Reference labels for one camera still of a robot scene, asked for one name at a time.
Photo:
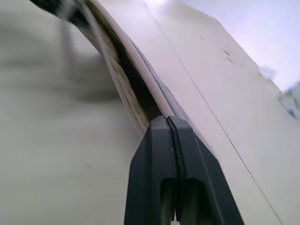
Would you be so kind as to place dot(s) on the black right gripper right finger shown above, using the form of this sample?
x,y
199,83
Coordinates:
x,y
199,168

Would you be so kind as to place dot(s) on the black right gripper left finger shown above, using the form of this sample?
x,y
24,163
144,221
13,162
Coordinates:
x,y
152,164

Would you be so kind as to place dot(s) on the black rounded object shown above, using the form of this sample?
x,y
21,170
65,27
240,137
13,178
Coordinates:
x,y
55,8

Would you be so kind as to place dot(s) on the blurred teal white object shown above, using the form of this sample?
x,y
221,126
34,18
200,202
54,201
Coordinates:
x,y
291,98

